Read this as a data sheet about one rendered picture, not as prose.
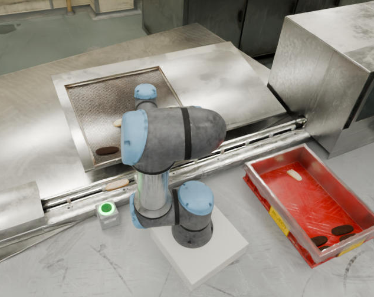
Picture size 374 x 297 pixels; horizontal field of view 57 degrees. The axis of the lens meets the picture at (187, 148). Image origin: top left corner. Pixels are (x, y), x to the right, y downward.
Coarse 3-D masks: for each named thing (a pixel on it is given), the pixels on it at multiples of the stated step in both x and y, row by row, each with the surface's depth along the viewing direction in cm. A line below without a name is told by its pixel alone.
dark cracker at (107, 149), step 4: (100, 148) 149; (104, 148) 149; (108, 148) 149; (112, 148) 150; (116, 148) 150; (96, 152) 148; (100, 152) 148; (104, 152) 148; (108, 152) 149; (112, 152) 149
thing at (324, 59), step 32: (288, 32) 165; (320, 32) 154; (352, 32) 156; (288, 64) 171; (320, 64) 153; (352, 64) 138; (288, 96) 178; (320, 96) 158; (352, 96) 142; (320, 128) 164; (352, 128) 156
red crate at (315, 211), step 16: (272, 176) 155; (288, 176) 156; (304, 176) 157; (256, 192) 147; (288, 192) 149; (304, 192) 150; (320, 192) 150; (288, 208) 143; (304, 208) 144; (320, 208) 144; (336, 208) 145; (304, 224) 138; (320, 224) 139; (336, 224) 139; (352, 224) 140; (336, 240) 134; (304, 256) 126; (336, 256) 128
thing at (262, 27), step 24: (144, 0) 366; (168, 0) 312; (192, 0) 289; (216, 0) 299; (240, 0) 310; (264, 0) 322; (288, 0) 335; (312, 0) 349; (336, 0) 364; (144, 24) 386; (168, 24) 327; (216, 24) 316; (240, 24) 328; (264, 24) 341; (240, 48) 348; (264, 48) 363
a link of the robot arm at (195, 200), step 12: (180, 192) 108; (192, 192) 109; (204, 192) 110; (180, 204) 108; (192, 204) 106; (204, 204) 107; (180, 216) 108; (192, 216) 108; (204, 216) 110; (192, 228) 114
